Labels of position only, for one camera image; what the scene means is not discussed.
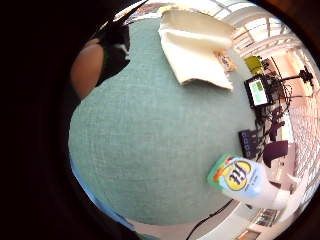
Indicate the purple office chair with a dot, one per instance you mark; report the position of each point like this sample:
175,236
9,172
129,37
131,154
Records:
275,150

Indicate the the person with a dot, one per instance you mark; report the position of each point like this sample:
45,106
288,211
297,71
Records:
88,68

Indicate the black box with blue lights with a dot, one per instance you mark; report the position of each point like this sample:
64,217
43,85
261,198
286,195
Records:
249,141

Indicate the black monitor with green screen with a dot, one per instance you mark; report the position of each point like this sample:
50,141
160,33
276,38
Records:
258,91

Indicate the black camera on stand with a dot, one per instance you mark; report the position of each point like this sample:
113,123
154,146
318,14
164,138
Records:
304,76

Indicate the teal table cloth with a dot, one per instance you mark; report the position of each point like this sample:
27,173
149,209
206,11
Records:
150,140

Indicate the white folded towel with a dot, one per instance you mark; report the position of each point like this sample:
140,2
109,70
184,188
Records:
196,50

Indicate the yellow-green box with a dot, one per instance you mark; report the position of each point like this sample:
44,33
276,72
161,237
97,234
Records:
254,64

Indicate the white spray bottle, colourful label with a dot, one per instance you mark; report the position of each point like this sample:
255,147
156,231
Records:
245,181

